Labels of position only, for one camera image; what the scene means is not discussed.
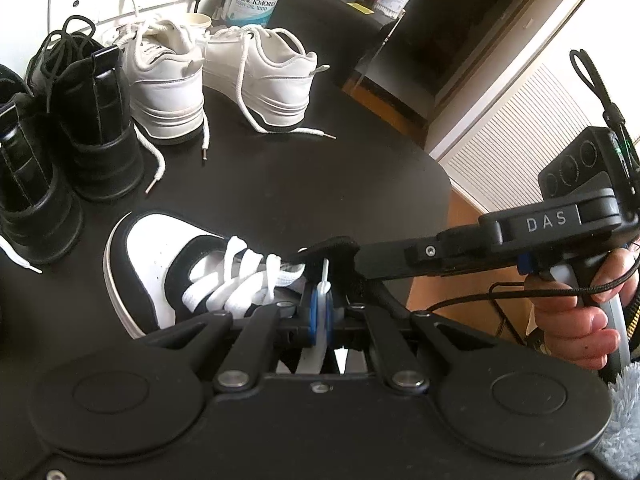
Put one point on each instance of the light blue fluffy garment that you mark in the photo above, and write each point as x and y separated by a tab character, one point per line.
620	410

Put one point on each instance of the black and white sneaker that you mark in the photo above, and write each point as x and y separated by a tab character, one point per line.
150	245

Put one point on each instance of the cream paper cup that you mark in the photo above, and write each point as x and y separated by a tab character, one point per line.
195	20

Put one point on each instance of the person's right hand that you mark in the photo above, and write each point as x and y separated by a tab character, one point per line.
575	330

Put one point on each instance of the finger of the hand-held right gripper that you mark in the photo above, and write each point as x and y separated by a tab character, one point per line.
400	257

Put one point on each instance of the white slatted panel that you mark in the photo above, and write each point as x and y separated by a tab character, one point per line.
525	135

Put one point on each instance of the yellow sticky note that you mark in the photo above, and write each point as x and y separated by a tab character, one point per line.
360	7

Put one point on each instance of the white shoelace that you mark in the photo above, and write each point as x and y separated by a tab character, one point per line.
220	290

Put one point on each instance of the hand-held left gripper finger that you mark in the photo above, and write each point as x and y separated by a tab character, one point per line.
328	315
316	315

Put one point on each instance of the black leather shoe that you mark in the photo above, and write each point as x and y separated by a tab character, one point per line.
100	135
35	185

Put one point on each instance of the black cabinet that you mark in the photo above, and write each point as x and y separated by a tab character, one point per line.
340	45

